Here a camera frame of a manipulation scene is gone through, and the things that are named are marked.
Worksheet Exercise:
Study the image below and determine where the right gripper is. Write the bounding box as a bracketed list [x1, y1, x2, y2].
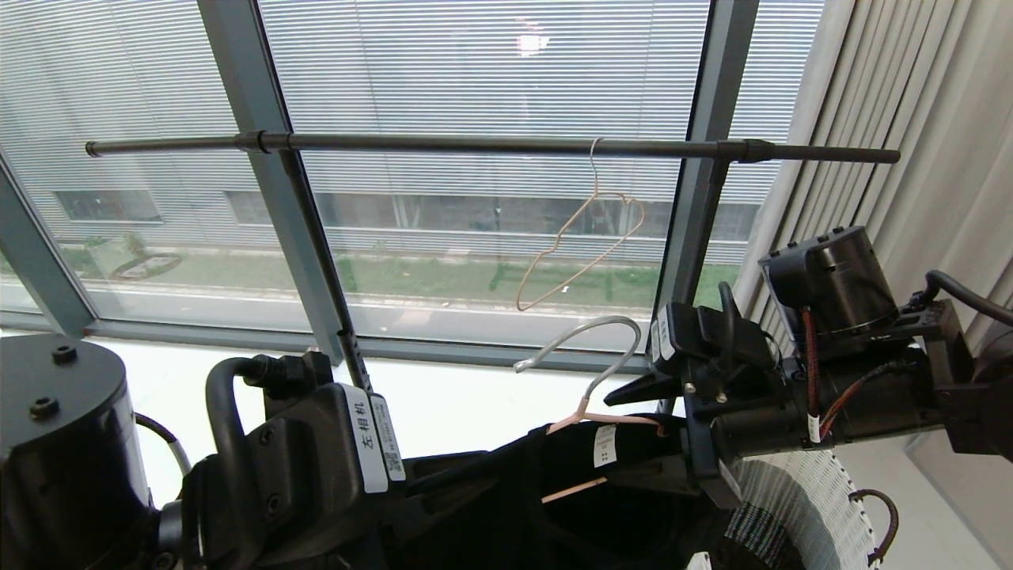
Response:
[604, 370, 836, 509]

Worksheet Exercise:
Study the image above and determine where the pink clothes hanger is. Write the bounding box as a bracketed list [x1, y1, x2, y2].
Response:
[513, 315, 670, 505]
[516, 140, 646, 312]

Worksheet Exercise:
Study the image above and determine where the black garment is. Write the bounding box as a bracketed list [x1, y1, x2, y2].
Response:
[396, 420, 713, 570]

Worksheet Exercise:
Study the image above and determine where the white laundry basket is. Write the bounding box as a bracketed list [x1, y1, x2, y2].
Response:
[685, 451, 901, 570]

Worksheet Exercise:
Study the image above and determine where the black clothes rack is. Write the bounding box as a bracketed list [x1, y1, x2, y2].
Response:
[85, 131, 901, 416]

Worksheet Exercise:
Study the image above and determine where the beige curtain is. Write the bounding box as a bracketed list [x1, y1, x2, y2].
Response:
[732, 0, 1013, 357]

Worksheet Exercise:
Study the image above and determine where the window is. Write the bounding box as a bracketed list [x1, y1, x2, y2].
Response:
[0, 0, 828, 373]

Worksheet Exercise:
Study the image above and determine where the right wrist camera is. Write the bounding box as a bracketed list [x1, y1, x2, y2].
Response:
[649, 281, 780, 405]

